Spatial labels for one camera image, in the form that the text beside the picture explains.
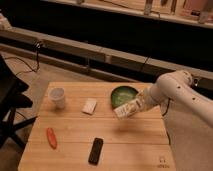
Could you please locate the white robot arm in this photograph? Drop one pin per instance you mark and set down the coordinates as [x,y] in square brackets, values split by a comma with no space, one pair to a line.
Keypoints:
[177,87]

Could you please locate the orange carrot toy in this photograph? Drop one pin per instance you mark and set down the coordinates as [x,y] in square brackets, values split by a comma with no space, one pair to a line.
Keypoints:
[51,138]

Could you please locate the black office chair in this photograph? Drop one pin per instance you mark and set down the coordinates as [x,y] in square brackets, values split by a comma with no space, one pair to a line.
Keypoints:
[12,98]

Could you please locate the white rectangular sponge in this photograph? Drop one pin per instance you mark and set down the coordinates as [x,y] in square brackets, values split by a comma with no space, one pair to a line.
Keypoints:
[89,106]

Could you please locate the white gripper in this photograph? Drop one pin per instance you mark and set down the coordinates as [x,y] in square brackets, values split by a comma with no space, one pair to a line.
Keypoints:
[146,101]

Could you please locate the green ceramic bowl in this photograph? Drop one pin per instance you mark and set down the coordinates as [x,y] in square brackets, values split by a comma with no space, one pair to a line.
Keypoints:
[122,94]

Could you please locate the black remote control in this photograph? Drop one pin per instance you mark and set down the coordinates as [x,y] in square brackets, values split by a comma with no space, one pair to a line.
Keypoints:
[95,151]

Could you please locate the white plastic bottle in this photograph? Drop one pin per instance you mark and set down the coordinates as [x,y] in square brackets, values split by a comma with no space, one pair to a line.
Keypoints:
[128,109]

